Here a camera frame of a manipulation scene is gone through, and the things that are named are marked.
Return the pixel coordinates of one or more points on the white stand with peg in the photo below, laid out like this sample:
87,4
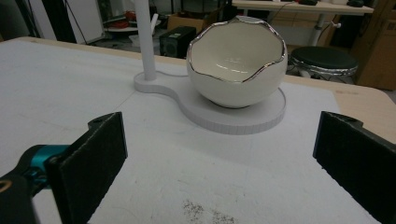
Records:
218,119

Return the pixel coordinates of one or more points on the white table mat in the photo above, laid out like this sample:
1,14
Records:
186,174

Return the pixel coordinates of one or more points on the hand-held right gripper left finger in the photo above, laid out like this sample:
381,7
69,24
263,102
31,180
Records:
90,168

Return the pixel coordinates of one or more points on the small cardboard box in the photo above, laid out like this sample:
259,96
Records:
186,22

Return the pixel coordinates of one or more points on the round white table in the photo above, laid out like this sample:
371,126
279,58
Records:
121,28

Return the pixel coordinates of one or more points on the large cardboard box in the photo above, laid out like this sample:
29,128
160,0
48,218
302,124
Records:
378,53

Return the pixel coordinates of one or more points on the white eggshell bowl silver rim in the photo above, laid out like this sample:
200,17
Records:
236,90

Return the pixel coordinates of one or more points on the white panel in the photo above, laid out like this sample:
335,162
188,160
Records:
84,18

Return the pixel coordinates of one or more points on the wooden desk white legs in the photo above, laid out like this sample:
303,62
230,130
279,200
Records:
299,6

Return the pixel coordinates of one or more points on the black round stool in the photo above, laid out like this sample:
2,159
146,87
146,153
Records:
323,57

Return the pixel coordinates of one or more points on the black computer tower green label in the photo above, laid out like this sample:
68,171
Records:
177,43

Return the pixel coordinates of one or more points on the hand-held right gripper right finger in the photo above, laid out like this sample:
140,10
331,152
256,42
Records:
358,168

